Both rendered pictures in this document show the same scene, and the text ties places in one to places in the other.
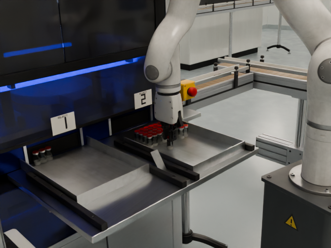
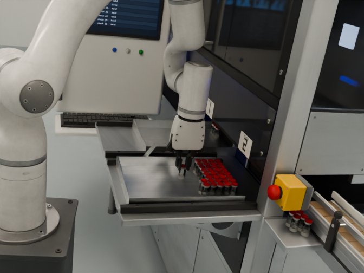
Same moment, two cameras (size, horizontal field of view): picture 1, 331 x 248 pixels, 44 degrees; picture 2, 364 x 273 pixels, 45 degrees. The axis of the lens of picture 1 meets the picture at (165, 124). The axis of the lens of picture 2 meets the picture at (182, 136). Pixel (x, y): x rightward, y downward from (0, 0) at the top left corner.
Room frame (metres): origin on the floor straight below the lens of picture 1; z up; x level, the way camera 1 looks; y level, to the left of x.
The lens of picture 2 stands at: (1.80, -1.15, 1.52)
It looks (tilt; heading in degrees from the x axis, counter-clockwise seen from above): 22 degrees down; 114
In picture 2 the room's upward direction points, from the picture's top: 8 degrees clockwise
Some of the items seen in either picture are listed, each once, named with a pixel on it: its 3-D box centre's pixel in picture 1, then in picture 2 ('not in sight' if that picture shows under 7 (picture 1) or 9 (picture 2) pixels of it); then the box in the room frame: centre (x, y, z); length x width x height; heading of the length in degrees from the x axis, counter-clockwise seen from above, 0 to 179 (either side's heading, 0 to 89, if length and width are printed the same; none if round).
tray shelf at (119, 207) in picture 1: (138, 162); (175, 163); (1.23, 0.09, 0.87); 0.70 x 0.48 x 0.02; 133
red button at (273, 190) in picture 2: (191, 91); (275, 192); (1.62, -0.11, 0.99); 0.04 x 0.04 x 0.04; 43
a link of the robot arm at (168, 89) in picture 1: (167, 86); (192, 111); (1.31, -0.01, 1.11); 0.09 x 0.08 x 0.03; 43
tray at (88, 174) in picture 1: (82, 166); (182, 136); (1.17, 0.27, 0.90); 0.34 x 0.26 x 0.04; 43
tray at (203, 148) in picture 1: (182, 143); (177, 180); (1.32, -0.06, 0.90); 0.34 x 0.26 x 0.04; 43
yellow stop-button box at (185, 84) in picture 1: (183, 89); (290, 192); (1.66, -0.08, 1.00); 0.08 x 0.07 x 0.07; 43
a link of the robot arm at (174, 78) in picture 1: (166, 63); (194, 85); (1.31, -0.01, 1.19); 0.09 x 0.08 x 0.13; 154
